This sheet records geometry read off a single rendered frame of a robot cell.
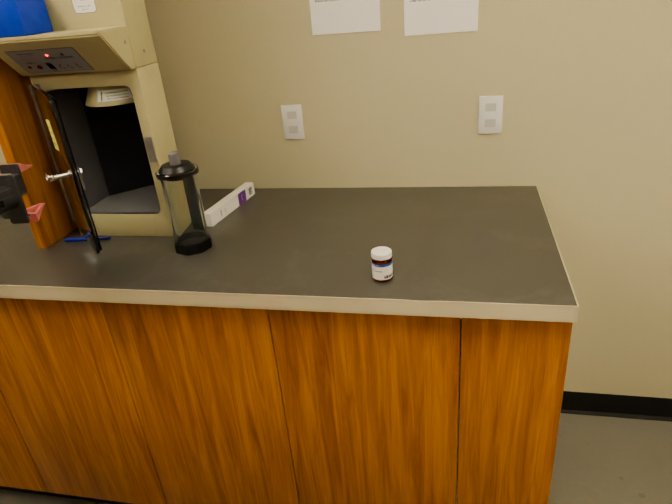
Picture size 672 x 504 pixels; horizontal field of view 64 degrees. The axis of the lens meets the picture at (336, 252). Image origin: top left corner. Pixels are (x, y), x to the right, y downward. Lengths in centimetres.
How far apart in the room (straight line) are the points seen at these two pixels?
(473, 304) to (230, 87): 112
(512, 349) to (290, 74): 108
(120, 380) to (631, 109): 165
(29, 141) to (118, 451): 95
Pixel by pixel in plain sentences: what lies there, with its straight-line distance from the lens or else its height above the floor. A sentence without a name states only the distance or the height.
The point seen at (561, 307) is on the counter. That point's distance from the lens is 119.
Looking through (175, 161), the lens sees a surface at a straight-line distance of 145.
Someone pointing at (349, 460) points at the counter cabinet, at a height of 40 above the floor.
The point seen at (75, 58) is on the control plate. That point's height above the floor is 145.
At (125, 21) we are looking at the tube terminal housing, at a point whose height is 152.
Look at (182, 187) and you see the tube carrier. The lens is 144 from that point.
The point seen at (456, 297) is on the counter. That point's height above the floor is 94.
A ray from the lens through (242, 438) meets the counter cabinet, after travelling 162.
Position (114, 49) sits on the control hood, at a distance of 146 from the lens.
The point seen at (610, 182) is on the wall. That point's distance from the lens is 189.
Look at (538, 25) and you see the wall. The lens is 174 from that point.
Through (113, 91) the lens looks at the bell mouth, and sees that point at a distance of 162.
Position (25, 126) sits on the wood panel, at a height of 128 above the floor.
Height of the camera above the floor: 156
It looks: 26 degrees down
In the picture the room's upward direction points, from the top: 5 degrees counter-clockwise
